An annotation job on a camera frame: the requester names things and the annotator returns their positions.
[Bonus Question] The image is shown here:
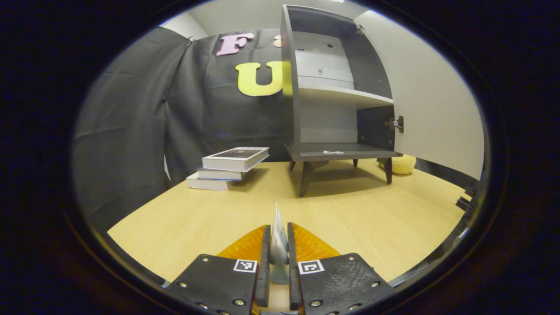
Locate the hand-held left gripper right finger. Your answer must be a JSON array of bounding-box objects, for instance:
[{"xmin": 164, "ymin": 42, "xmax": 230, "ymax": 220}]
[{"xmin": 287, "ymin": 222, "xmax": 393, "ymax": 315}]

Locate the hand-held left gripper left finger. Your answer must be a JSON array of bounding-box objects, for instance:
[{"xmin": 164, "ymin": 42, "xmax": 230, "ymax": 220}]
[{"xmin": 165, "ymin": 225, "xmax": 271, "ymax": 315}]

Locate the clear bottle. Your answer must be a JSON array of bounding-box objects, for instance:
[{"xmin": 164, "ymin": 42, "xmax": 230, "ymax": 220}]
[{"xmin": 269, "ymin": 202, "xmax": 290, "ymax": 286}]

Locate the dark grey cabinet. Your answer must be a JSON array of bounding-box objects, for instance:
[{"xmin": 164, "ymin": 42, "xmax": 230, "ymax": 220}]
[{"xmin": 280, "ymin": 4, "xmax": 404, "ymax": 197}]

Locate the white covered book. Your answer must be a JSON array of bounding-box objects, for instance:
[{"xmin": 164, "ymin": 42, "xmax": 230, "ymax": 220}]
[{"xmin": 186, "ymin": 172, "xmax": 235, "ymax": 191}]

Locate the blue covered book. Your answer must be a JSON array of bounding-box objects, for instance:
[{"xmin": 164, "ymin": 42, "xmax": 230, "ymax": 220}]
[{"xmin": 197, "ymin": 166, "xmax": 245, "ymax": 181}]

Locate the book with dark photo cover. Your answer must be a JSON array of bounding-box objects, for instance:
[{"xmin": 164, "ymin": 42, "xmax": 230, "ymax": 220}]
[{"xmin": 202, "ymin": 147, "xmax": 270, "ymax": 172}]

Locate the yellow plush toy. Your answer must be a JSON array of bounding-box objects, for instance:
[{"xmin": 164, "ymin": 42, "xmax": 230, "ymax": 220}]
[{"xmin": 378, "ymin": 154, "xmax": 417, "ymax": 175}]

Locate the black backdrop cloth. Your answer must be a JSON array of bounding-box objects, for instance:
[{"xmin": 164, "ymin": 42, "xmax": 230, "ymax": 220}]
[{"xmin": 72, "ymin": 26, "xmax": 480, "ymax": 232}]

